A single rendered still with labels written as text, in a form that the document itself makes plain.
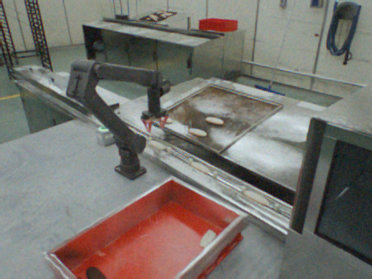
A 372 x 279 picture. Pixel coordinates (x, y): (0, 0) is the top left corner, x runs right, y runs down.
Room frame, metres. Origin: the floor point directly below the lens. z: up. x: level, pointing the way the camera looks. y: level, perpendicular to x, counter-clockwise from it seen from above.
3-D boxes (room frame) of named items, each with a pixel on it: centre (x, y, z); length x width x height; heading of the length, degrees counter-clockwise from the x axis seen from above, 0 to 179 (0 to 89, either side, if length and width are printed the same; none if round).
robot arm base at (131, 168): (1.11, 0.25, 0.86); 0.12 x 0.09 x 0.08; 50
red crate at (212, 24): (5.07, -0.45, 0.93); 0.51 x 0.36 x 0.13; 48
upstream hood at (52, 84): (2.07, 0.90, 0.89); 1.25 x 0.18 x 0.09; 44
